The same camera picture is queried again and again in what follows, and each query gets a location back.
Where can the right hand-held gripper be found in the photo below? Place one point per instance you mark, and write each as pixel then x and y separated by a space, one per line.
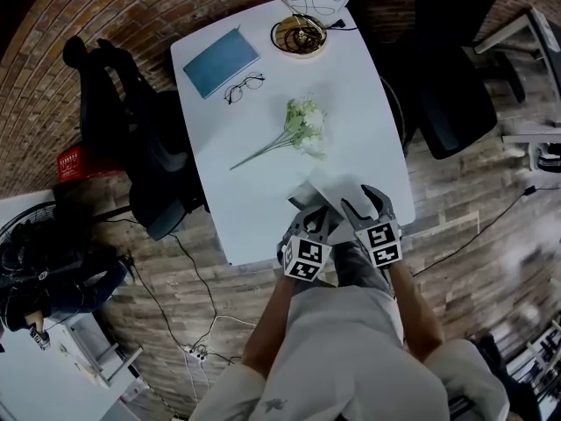
pixel 380 244

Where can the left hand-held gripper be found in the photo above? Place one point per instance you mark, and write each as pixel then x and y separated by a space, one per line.
pixel 304 257

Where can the white cloth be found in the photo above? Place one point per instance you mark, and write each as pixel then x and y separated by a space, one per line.
pixel 333 189

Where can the person's left forearm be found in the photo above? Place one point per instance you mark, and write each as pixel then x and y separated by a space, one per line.
pixel 271 323

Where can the person's right forearm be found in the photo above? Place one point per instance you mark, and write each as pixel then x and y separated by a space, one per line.
pixel 416 309

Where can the person's grey trousers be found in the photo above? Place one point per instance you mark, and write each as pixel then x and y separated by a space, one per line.
pixel 359 270

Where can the white artificial flower bouquet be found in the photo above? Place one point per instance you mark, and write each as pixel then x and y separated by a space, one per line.
pixel 307 121

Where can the person's light shirt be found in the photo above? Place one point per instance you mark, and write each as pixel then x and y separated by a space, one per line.
pixel 350 358

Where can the black office chair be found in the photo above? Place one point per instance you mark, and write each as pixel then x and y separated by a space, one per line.
pixel 162 169
pixel 447 81

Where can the thin-framed eyeglasses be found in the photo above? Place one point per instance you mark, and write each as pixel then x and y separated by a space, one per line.
pixel 243 88

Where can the white power strip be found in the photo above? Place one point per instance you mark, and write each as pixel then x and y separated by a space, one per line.
pixel 195 352

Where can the gold lamp with white globe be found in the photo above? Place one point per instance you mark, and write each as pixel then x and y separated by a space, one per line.
pixel 300 37

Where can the blue notebook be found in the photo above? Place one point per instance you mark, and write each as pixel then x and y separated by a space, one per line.
pixel 219 62

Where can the red plastic crate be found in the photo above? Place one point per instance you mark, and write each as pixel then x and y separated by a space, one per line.
pixel 72 162

